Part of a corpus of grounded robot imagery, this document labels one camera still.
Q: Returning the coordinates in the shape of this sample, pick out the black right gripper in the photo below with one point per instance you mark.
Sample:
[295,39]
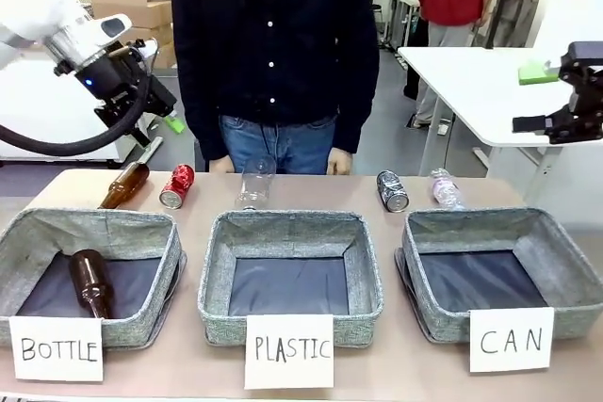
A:
[591,101]

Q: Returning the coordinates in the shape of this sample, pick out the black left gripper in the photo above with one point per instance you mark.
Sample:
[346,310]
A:
[106,75]

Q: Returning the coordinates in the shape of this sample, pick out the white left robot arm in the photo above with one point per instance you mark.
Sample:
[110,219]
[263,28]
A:
[37,2]

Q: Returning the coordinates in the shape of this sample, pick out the person's right forearm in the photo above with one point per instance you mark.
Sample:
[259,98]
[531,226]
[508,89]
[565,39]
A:
[205,115]

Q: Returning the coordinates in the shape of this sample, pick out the person's left forearm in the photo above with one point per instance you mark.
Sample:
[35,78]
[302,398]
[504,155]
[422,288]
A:
[355,110]

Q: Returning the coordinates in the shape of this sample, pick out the red crushed can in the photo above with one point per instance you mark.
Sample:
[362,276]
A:
[176,185]

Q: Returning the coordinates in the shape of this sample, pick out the grey fabric basket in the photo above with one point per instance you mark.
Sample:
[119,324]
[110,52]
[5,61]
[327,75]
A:
[287,232]
[471,230]
[94,228]

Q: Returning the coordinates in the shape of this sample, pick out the black patterned can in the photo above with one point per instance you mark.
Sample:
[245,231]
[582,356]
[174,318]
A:
[392,190]

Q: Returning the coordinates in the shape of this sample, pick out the white CAN paper label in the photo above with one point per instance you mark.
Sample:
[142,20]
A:
[511,341]

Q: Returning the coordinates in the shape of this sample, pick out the person's right hand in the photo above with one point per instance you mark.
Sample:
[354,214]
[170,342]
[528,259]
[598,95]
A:
[221,165]

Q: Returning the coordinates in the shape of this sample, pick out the person's left hand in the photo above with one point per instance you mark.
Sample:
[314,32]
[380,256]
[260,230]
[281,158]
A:
[340,162]

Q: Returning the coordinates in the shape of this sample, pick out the green box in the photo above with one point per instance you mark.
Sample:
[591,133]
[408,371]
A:
[534,73]

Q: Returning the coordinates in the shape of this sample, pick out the small cardboard box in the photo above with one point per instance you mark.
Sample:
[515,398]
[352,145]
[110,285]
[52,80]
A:
[162,44]

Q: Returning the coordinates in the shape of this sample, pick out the brown glass bottle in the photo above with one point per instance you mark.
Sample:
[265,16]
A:
[89,279]
[125,185]

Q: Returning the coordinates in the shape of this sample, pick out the white desk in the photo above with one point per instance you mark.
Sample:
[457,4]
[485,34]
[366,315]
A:
[471,91]

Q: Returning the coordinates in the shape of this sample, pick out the clear plastic cup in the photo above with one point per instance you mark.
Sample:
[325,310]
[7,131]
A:
[255,183]

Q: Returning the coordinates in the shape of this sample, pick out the person in dark navy shirt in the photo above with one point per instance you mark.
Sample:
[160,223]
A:
[275,44]

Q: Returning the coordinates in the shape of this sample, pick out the pink labelled plastic bottle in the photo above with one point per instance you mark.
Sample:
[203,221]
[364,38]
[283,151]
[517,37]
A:
[446,189]

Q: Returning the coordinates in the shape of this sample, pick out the white BOTTLE paper label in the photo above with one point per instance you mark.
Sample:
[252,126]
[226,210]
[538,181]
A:
[59,350]

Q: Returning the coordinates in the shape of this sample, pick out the white PLASTIC paper label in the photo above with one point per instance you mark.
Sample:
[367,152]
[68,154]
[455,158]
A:
[288,350]

